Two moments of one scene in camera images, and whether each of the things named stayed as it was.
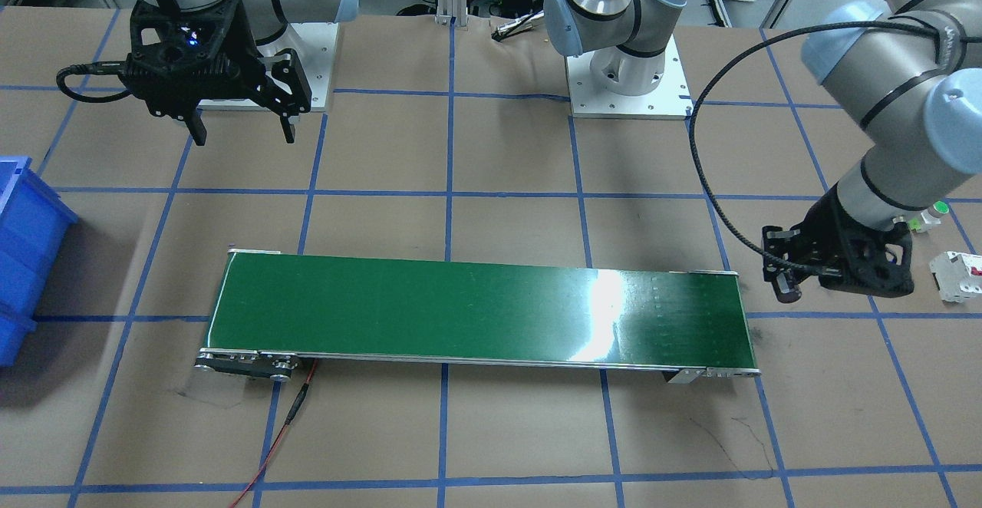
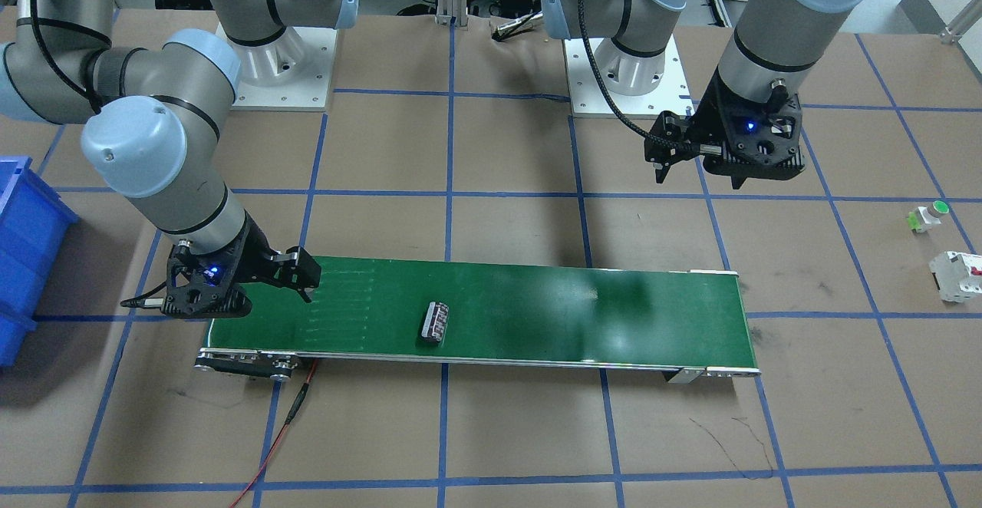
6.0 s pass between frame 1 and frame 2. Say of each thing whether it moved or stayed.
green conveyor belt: stayed
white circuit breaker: stayed
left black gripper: moved
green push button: stayed
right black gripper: moved
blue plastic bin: stayed
